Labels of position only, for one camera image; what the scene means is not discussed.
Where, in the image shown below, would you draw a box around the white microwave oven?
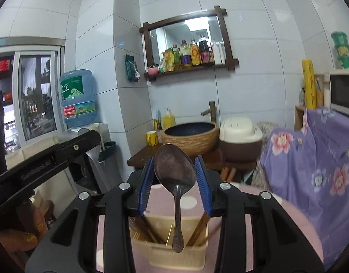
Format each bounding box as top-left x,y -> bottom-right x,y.
324,71 -> 349,118

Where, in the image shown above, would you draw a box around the white brown rice cooker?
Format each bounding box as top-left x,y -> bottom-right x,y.
219,116 -> 263,163

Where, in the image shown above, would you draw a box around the metal framed window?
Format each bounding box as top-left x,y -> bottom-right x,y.
0,38 -> 66,149

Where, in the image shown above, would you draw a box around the yellow patterned roll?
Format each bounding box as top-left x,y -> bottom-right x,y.
302,59 -> 318,110

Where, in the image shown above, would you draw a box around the beige perforated utensil holder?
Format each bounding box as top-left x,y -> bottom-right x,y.
129,215 -> 210,270

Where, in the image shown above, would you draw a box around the yellow mug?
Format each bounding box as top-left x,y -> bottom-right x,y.
146,130 -> 159,146

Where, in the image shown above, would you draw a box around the green hanging packet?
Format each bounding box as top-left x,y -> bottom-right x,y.
125,54 -> 141,83

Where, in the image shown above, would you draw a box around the pink polka dot tablecloth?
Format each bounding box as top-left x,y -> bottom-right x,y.
96,182 -> 325,273

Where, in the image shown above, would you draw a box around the yellow soap dispenser bottle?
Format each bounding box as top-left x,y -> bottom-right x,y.
162,107 -> 177,130

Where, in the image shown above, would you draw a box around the green yellow drink packet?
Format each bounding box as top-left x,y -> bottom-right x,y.
162,48 -> 175,73

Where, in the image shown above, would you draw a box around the dark sauce bottle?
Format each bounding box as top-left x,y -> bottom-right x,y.
198,34 -> 215,65

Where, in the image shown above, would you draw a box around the dark wooden counter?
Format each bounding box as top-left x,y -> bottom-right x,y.
127,144 -> 258,177

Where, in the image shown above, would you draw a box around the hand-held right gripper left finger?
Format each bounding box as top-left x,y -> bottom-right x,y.
25,156 -> 155,273

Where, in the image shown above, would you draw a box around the white water dispenser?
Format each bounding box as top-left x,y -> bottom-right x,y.
53,122 -> 118,194

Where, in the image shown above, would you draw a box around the purple floral cloth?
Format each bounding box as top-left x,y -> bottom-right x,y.
260,106 -> 349,270

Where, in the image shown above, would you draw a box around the brown wooden chopstick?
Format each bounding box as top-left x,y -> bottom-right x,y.
186,213 -> 206,246
192,213 -> 210,246
132,217 -> 159,243

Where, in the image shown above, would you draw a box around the metal spoon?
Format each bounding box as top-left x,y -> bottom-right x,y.
154,144 -> 197,253

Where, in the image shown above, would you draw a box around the blue water jug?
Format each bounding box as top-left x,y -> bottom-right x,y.
60,69 -> 102,129

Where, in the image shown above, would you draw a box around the stack of green noodle cups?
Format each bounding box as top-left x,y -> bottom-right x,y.
331,31 -> 349,69

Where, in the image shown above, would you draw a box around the blue toothbrush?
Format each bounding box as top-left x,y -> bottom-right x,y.
153,109 -> 162,131

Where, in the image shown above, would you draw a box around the brown ribbed basin sink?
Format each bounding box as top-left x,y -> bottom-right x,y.
160,122 -> 221,157

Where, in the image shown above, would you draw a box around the person's left hand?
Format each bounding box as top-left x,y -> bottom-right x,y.
0,200 -> 50,265

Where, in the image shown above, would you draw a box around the dark teal wall holder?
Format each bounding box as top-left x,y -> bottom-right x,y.
98,141 -> 117,163

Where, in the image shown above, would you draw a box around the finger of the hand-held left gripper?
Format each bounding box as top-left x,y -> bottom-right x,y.
0,130 -> 102,214

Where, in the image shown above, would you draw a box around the yellow label bottle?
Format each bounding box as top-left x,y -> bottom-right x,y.
190,38 -> 201,67

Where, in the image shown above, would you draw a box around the purple label bottle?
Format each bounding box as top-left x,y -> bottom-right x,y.
180,40 -> 192,68

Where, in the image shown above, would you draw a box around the bronze bamboo-style faucet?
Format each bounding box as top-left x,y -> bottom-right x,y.
201,101 -> 218,124

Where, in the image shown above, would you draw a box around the green label oil bottle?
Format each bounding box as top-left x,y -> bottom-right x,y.
172,44 -> 182,70

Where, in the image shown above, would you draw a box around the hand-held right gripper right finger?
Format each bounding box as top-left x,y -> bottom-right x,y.
194,156 -> 326,273

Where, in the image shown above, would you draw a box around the wooden framed wall mirror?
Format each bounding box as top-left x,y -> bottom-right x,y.
139,5 -> 240,82

